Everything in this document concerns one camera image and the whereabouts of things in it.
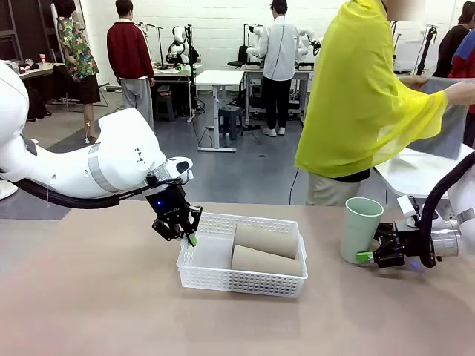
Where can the white perforated plastic basket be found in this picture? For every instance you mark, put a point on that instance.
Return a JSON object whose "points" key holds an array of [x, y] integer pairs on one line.
{"points": [[208, 270]]}

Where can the brown paper cup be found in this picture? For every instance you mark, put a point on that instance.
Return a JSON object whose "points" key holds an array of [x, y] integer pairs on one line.
{"points": [[267, 263], [267, 239]]}

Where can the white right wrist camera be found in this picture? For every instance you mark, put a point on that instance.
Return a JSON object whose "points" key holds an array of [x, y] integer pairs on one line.
{"points": [[410, 211]]}

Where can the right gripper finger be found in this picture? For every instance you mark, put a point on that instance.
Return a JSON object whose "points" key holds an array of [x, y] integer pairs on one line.
{"points": [[387, 257], [386, 233]]}

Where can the person in red blue jacket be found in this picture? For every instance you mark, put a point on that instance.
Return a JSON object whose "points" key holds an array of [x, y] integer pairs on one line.
{"points": [[464, 55]]}

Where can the pale green cup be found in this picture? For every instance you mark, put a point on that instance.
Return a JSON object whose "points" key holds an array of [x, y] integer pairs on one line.
{"points": [[358, 233]]}

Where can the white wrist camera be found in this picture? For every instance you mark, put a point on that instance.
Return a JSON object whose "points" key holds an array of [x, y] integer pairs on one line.
{"points": [[410, 211], [182, 168]]}

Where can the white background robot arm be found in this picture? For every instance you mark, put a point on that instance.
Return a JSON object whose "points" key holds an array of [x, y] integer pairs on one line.
{"points": [[178, 44], [258, 44]]}

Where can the person in dark red sweater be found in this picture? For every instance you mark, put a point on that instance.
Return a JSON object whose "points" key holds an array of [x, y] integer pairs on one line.
{"points": [[130, 55]]}

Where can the person in yellow poncho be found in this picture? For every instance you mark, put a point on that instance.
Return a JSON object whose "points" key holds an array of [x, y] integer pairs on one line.
{"points": [[360, 104]]}

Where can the white standing desk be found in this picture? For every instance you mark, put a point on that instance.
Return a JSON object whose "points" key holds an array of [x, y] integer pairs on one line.
{"points": [[219, 78]]}

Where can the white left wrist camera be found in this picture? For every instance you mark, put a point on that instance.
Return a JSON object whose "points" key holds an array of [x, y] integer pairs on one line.
{"points": [[182, 168]]}

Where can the grey plastic stool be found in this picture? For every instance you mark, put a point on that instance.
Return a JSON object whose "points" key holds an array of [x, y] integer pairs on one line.
{"points": [[230, 120]]}

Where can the black office chair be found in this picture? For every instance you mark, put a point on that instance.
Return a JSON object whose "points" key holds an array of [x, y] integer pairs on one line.
{"points": [[235, 61]]}

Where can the person in white shirt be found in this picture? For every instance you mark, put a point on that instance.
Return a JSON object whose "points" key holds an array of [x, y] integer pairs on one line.
{"points": [[278, 55]]}

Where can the person in floral shirt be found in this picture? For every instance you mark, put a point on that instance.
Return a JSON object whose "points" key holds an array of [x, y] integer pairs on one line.
{"points": [[76, 55]]}

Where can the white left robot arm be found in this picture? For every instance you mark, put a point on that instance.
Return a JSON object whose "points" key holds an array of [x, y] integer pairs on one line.
{"points": [[92, 159]]}

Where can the person's left hand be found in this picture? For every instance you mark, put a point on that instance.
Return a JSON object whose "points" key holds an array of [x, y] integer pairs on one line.
{"points": [[412, 81]]}

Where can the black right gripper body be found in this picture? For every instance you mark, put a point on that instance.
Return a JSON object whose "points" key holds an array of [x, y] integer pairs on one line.
{"points": [[408, 239]]}

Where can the grey-blue towel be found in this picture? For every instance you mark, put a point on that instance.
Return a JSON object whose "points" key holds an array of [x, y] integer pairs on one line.
{"points": [[445, 130]]}

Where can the person in black top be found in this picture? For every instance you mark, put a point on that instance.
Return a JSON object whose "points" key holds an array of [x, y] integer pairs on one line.
{"points": [[451, 48]]}

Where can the person's right hand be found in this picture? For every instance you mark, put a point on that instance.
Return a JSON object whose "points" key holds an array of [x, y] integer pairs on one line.
{"points": [[465, 92]]}

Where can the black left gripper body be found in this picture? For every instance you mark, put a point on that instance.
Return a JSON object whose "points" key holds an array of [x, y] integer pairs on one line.
{"points": [[168, 204]]}

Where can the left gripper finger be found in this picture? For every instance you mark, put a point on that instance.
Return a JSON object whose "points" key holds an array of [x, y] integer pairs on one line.
{"points": [[168, 230], [193, 222]]}

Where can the grey work desk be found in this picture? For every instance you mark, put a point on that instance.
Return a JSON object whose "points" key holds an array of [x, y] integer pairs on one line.
{"points": [[174, 74]]}

